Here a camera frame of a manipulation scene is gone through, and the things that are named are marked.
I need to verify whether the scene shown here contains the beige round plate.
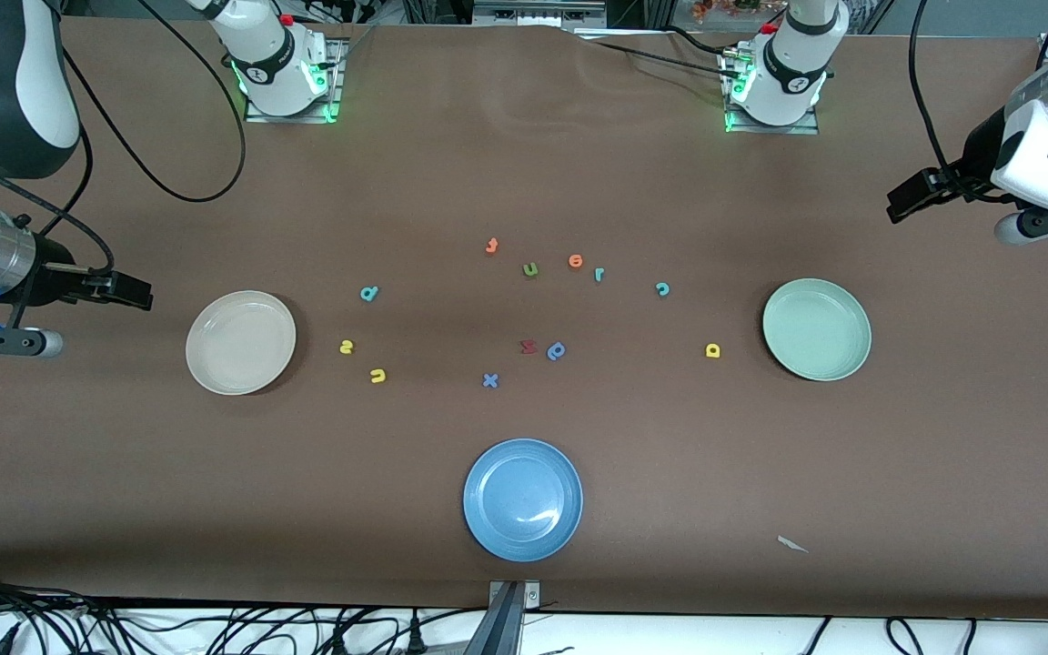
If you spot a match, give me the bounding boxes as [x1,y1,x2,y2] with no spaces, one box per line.
[186,290,297,397]

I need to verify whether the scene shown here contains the green round plate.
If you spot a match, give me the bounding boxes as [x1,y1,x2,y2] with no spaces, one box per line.
[762,278,872,382]

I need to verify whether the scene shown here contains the orange artificial flowers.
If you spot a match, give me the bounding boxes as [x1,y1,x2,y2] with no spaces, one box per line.
[690,0,761,21]

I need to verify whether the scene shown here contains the brown table cover sheet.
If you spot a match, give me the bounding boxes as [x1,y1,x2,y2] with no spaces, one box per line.
[0,18,1048,621]

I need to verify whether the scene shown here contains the silver equipment box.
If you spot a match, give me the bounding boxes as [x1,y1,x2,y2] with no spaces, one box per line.
[474,0,607,26]

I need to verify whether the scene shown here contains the blue round plate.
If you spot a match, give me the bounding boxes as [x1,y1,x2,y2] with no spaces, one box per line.
[463,438,584,562]

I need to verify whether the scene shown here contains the white sheet below table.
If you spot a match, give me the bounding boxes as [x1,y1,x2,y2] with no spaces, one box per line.
[0,596,1048,655]

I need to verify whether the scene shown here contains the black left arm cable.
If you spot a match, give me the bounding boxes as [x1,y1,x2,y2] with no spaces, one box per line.
[906,0,971,197]

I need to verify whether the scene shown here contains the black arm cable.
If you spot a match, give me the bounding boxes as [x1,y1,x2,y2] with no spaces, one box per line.
[906,0,971,197]
[0,0,247,274]

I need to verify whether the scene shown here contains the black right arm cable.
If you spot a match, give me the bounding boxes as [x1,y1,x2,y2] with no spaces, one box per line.
[0,0,247,274]

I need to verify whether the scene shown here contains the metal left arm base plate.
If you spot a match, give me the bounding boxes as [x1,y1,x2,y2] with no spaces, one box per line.
[722,47,821,136]

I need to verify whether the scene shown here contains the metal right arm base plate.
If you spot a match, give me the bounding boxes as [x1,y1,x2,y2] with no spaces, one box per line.
[244,38,348,125]

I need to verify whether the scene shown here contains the black cable on table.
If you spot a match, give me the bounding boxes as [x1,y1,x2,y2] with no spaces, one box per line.
[592,40,734,76]

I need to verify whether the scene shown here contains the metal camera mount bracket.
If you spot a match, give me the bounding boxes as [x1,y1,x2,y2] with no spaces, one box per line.
[465,580,541,655]

